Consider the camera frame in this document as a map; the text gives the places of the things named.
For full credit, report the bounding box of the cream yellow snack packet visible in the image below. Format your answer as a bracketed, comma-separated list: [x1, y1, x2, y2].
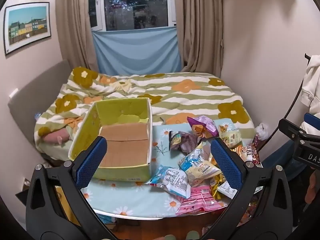
[186, 161, 222, 187]

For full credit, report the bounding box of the pink snack packet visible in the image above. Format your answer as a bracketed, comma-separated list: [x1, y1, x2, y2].
[175, 185, 223, 217]

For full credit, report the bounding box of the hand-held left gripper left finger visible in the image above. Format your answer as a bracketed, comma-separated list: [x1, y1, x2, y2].
[25, 135, 118, 240]

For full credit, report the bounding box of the blue white snack packet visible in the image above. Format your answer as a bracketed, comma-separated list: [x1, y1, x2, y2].
[178, 148, 212, 172]
[147, 165, 192, 199]

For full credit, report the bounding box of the beige curtain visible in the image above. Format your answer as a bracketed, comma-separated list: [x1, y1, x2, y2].
[55, 0, 99, 72]
[174, 0, 224, 77]

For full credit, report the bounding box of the floral striped blanket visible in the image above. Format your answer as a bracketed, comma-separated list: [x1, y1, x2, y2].
[34, 66, 255, 155]

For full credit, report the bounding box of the white garment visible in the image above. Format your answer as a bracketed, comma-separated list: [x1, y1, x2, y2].
[300, 59, 320, 130]

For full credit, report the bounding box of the window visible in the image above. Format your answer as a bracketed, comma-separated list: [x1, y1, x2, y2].
[89, 0, 177, 32]

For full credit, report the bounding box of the light blue cloth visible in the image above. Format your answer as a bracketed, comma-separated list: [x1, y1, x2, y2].
[92, 26, 182, 75]

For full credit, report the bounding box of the daisy print tablecloth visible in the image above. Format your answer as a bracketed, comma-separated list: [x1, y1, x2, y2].
[80, 117, 263, 218]

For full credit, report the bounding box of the brown striped snack packet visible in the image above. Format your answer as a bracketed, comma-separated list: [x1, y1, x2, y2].
[240, 144, 260, 165]

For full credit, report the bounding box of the black clothes rack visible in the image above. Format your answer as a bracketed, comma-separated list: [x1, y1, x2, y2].
[259, 53, 320, 155]

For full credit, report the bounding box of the framed house picture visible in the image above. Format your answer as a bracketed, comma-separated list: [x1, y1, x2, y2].
[3, 2, 52, 56]

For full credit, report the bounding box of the green cardboard box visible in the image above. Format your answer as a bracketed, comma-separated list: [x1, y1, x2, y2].
[68, 97, 153, 182]

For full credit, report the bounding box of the white plastic bag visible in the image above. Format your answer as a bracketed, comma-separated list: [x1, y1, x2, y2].
[255, 122, 270, 140]

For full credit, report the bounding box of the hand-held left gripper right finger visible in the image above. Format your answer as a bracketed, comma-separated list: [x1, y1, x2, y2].
[200, 137, 293, 240]

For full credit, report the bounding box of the grey headboard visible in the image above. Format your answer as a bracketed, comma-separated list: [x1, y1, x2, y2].
[7, 59, 72, 130]

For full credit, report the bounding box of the dark purple snack packet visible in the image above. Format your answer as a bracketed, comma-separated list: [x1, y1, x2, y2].
[169, 130, 199, 154]

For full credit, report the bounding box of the person's right hand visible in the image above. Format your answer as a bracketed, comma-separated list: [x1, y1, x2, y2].
[305, 172, 320, 206]

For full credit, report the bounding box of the gold snack packet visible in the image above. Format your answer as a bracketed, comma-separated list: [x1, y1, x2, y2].
[209, 174, 227, 200]

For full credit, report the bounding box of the pink plush pillow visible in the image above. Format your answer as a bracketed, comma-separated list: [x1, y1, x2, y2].
[42, 127, 73, 144]

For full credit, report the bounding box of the cream salad print snack packet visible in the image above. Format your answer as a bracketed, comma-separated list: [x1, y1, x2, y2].
[219, 124, 243, 149]

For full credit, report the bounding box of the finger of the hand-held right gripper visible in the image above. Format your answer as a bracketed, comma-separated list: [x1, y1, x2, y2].
[304, 113, 320, 130]
[278, 118, 320, 145]

